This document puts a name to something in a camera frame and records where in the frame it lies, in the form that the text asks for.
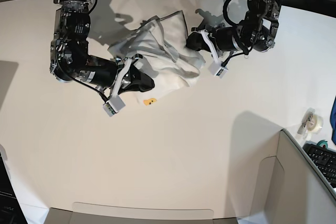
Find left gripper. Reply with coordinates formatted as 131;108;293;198
186;24;231;67

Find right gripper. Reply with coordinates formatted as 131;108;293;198
96;55;155;102

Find white printed t-shirt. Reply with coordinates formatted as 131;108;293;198
108;10;205;105

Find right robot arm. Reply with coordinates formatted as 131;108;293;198
50;0;155;102

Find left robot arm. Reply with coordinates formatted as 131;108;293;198
186;0;281;67

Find clear tape dispenser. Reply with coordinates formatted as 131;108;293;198
297;108;323;141

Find blue cloth at right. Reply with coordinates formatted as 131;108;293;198
330;99;336;145

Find green tape roll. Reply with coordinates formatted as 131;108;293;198
316;140;328;149

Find black computer keyboard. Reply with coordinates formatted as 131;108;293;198
303;144;336;188

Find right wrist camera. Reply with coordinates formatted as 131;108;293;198
102;95;125;117

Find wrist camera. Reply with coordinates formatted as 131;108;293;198
208;62;228;79
102;95;125;117

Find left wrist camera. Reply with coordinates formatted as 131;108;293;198
208;62;228;79

